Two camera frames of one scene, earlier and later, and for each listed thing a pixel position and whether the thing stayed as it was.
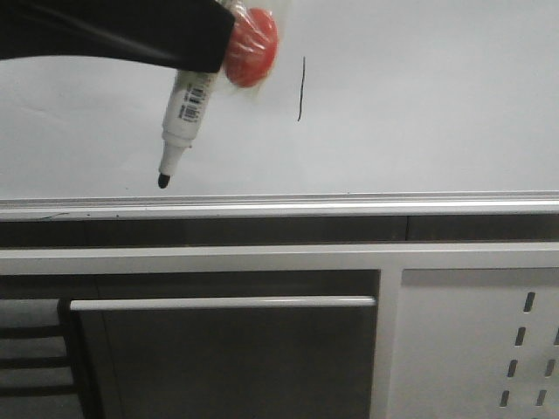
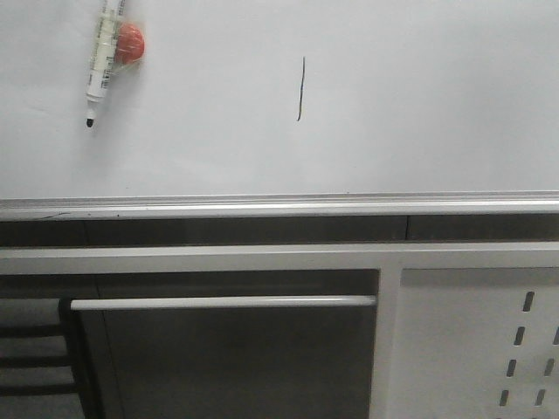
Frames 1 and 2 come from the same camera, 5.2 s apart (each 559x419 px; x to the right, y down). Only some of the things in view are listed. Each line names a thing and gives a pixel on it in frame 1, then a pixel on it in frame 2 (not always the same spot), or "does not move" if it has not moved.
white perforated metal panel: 477,343 does not move
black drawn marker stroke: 301,86 does not move
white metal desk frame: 389,259 does not move
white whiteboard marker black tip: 188,106 → 100,67
